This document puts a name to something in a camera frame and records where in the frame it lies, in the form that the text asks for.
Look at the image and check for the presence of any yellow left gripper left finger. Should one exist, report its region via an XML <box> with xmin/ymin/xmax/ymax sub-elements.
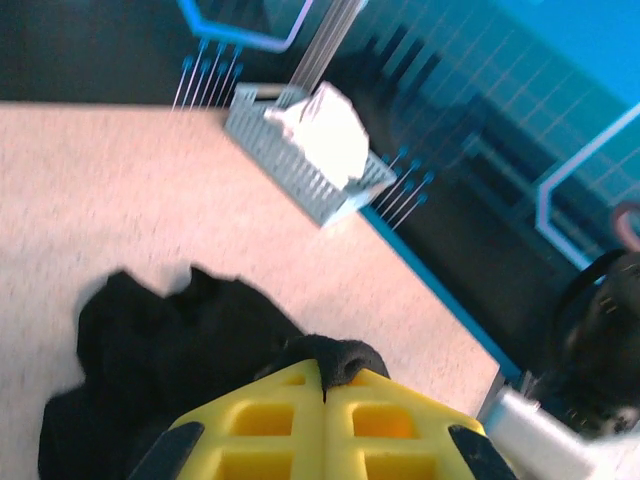
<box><xmin>127</xmin><ymin>358</ymin><xmax>329</xmax><ymax>480</ymax></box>

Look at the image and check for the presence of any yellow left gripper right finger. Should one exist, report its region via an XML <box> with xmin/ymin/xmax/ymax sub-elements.
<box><xmin>324</xmin><ymin>367</ymin><xmax>519</xmax><ymax>480</ymax></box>

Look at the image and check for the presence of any black floral print t-shirt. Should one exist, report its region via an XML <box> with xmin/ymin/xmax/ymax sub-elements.
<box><xmin>37</xmin><ymin>264</ymin><xmax>391</xmax><ymax>480</ymax></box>

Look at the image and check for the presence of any light blue perforated basket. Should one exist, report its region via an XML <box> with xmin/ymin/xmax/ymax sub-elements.
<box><xmin>222</xmin><ymin>82</ymin><xmax>399</xmax><ymax>229</ymax></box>

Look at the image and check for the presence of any white crumpled cloth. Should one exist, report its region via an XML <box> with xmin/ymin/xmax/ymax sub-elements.
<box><xmin>264</xmin><ymin>82</ymin><xmax>371</xmax><ymax>191</ymax></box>

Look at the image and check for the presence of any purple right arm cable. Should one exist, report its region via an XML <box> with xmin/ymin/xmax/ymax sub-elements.
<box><xmin>612</xmin><ymin>202</ymin><xmax>640</xmax><ymax>251</ymax></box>

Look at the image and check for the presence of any aluminium frame post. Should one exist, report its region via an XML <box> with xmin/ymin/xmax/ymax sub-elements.
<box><xmin>289</xmin><ymin>0</ymin><xmax>369</xmax><ymax>96</ymax></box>

